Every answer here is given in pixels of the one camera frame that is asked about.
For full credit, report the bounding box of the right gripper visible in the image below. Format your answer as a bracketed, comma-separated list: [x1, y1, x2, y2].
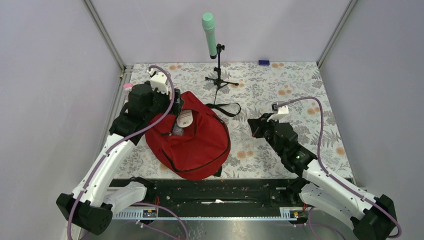
[247, 113, 285, 157]

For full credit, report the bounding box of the white oval card package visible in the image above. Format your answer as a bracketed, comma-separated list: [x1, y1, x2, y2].
[176, 109, 194, 128]

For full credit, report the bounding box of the clear round plastic container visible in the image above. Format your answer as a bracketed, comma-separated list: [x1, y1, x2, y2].
[171, 124, 184, 136]

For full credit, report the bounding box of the red backpack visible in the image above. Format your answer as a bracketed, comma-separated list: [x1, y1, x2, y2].
[144, 91, 238, 181]

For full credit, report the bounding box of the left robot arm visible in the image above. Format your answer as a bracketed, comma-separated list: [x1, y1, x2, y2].
[56, 80, 182, 240]

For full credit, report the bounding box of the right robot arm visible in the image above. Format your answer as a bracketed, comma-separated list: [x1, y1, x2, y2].
[247, 113, 397, 240]

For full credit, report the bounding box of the black microphone tripod stand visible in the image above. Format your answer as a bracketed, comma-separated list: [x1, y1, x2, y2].
[205, 43, 239, 104]

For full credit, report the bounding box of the pink metronome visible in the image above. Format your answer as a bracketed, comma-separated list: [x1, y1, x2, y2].
[123, 83, 134, 97]

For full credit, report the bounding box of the small blue block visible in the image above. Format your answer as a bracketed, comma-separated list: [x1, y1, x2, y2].
[258, 60, 270, 66]

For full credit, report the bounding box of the mint green microphone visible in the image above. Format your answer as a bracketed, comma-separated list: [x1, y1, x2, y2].
[202, 12, 218, 59]

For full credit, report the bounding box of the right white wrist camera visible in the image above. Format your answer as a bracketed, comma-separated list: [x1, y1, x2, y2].
[267, 102, 289, 122]

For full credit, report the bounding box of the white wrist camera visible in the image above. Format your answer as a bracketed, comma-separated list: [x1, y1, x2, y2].
[147, 69, 169, 95]
[267, 102, 289, 122]

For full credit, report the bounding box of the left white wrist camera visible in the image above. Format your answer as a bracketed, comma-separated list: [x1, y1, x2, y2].
[147, 69, 169, 95]

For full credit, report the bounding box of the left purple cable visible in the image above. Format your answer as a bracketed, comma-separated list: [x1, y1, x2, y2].
[66, 65, 176, 240]

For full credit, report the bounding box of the purple cable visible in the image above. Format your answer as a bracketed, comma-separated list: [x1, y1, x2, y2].
[66, 65, 176, 240]
[271, 96, 403, 239]

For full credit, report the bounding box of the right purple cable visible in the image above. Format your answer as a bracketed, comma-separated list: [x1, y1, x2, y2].
[271, 96, 403, 239]

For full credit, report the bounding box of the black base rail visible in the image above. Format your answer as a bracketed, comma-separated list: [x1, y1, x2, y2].
[108, 177, 309, 223]

